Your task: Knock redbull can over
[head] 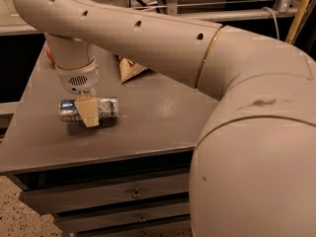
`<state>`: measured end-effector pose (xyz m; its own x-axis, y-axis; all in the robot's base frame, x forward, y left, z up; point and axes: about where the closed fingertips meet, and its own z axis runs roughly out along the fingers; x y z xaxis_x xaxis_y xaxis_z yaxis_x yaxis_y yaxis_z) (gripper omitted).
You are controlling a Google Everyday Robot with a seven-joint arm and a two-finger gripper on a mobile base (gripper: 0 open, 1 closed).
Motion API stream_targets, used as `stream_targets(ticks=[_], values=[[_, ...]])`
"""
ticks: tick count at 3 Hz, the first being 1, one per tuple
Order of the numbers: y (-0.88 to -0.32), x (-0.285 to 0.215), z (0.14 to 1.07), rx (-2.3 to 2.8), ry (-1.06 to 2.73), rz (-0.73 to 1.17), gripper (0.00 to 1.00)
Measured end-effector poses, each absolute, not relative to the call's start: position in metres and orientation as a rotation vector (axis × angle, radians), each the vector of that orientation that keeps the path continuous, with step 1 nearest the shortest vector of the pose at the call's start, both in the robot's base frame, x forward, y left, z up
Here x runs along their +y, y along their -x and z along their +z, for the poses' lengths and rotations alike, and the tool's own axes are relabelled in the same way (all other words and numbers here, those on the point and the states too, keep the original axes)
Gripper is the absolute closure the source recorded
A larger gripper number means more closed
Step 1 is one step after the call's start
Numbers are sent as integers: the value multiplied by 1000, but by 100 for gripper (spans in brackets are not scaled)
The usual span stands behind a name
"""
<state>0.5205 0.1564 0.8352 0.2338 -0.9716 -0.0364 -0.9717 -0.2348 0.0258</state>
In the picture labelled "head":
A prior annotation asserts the yellow wooden stand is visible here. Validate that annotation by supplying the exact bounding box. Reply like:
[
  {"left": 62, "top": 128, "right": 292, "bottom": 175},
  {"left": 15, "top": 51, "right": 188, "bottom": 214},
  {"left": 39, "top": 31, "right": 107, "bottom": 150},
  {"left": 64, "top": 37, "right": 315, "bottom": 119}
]
[{"left": 285, "top": 0, "right": 310, "bottom": 44}]

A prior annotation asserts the grey drawer cabinet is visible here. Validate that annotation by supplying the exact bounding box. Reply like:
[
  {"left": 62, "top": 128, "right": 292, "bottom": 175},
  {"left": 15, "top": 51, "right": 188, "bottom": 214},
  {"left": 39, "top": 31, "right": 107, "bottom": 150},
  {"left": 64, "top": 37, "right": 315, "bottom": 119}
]
[{"left": 0, "top": 24, "right": 225, "bottom": 237}]

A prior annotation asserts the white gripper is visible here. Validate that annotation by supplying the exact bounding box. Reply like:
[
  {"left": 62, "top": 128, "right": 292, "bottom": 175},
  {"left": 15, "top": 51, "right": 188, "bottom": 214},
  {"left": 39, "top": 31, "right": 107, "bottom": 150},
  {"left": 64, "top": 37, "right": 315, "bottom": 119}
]
[{"left": 55, "top": 60, "right": 99, "bottom": 127}]

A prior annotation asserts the bottom grey drawer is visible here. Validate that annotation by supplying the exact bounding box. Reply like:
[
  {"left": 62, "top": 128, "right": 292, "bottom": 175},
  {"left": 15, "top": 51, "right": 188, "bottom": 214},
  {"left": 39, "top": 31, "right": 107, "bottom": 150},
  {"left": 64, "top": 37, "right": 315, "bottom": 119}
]
[{"left": 77, "top": 216, "right": 190, "bottom": 237}]

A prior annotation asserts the top grey drawer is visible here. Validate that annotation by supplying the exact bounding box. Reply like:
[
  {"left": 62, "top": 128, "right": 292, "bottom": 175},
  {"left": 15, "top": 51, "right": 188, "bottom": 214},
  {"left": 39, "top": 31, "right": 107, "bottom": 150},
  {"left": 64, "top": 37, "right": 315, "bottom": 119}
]
[{"left": 21, "top": 173, "right": 189, "bottom": 214}]

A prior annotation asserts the middle grey drawer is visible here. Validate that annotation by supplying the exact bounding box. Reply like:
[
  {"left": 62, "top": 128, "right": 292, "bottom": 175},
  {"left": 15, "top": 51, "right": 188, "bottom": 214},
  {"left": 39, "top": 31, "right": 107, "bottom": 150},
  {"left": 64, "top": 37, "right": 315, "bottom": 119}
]
[{"left": 55, "top": 200, "right": 189, "bottom": 232}]

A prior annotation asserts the grey drawer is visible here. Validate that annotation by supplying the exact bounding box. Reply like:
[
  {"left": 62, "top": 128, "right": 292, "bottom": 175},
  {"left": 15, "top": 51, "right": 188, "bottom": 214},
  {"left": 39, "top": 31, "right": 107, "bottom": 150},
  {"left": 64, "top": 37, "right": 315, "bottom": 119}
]
[
  {"left": 21, "top": 173, "right": 189, "bottom": 214},
  {"left": 77, "top": 216, "right": 190, "bottom": 237},
  {"left": 55, "top": 200, "right": 189, "bottom": 232}
]

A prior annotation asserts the brown yellow chip bag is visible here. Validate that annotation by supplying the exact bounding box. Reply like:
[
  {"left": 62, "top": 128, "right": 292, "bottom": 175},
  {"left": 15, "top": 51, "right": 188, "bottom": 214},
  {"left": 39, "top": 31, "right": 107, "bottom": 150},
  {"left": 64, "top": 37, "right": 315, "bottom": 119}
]
[{"left": 119, "top": 57, "right": 147, "bottom": 83}]

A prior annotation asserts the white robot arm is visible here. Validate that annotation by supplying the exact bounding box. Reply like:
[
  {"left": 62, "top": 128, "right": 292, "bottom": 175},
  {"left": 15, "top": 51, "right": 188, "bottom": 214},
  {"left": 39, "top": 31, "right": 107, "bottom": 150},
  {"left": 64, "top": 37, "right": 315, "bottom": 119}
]
[{"left": 13, "top": 0, "right": 316, "bottom": 237}]

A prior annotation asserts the silver blue redbull can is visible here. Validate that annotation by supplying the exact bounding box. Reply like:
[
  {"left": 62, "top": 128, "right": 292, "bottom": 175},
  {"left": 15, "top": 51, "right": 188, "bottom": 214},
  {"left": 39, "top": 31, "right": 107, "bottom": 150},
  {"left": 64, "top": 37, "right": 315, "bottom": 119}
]
[{"left": 59, "top": 98, "right": 119, "bottom": 121}]

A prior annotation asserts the metal railing frame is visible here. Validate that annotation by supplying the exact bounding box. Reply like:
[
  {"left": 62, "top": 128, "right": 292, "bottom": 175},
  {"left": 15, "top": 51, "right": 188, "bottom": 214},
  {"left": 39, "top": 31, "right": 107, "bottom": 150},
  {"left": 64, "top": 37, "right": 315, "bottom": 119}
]
[{"left": 0, "top": 0, "right": 300, "bottom": 38}]

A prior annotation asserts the white cable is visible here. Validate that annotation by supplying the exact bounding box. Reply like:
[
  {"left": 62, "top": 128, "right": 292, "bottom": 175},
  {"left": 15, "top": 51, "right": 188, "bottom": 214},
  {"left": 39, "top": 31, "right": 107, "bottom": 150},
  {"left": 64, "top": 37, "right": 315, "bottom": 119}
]
[{"left": 261, "top": 6, "right": 280, "bottom": 40}]

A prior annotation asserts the red apple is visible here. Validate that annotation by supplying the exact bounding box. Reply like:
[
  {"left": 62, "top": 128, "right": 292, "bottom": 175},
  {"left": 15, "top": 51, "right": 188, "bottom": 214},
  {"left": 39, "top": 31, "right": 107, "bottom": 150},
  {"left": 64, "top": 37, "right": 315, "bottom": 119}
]
[{"left": 45, "top": 46, "right": 54, "bottom": 63}]

